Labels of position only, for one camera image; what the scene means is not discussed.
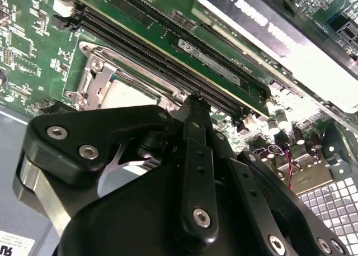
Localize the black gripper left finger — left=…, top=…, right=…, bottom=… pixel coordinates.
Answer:
left=12, top=91, right=220, bottom=248

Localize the metal socket cover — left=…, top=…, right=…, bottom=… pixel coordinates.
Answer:
left=77, top=50, right=182, bottom=111

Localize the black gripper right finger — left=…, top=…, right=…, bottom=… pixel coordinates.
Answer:
left=206, top=107, right=352, bottom=256

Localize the silver CPU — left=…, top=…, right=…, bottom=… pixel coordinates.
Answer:
left=101, top=79, right=158, bottom=109

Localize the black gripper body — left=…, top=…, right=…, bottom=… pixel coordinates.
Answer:
left=57, top=165, right=271, bottom=256

